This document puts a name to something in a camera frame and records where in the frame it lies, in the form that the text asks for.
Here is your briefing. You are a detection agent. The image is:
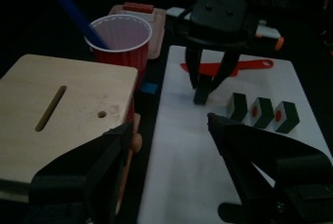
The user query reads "blue stick in cup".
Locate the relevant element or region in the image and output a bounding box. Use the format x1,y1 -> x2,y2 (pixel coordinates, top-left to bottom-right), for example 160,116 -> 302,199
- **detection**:
50,0 -> 109,51

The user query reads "red toy knife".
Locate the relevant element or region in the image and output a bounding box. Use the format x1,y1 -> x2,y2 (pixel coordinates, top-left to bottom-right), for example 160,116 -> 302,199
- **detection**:
179,57 -> 275,78

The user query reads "pink rectangular plate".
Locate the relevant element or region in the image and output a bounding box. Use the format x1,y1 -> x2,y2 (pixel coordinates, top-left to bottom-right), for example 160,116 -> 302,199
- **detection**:
108,4 -> 167,60

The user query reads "orange toy carrot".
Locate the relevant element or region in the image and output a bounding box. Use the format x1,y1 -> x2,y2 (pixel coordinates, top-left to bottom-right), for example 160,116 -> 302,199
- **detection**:
272,36 -> 286,52

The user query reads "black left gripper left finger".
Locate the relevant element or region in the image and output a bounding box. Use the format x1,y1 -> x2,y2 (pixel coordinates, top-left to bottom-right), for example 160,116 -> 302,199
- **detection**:
24,122 -> 133,224

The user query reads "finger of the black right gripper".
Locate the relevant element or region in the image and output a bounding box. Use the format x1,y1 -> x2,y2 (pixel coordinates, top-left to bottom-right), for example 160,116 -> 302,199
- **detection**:
209,48 -> 242,93
184,43 -> 205,90

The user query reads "purple bowl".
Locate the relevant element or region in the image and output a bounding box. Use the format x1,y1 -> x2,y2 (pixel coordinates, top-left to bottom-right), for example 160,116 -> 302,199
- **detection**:
82,14 -> 153,88

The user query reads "white cutting board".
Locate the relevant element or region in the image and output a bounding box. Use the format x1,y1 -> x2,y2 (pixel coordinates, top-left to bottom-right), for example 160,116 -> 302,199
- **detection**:
136,44 -> 333,224

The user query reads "red white toy nigiri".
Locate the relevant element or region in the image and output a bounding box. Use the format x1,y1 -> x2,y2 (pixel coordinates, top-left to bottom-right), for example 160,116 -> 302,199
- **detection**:
121,1 -> 156,22

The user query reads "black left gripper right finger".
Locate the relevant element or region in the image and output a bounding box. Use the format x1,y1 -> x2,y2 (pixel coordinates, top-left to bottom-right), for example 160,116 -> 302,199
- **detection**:
207,112 -> 333,224

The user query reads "wooden box with red drawer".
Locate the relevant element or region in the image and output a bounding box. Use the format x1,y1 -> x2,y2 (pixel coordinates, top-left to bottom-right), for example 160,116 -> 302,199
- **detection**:
0,53 -> 144,203

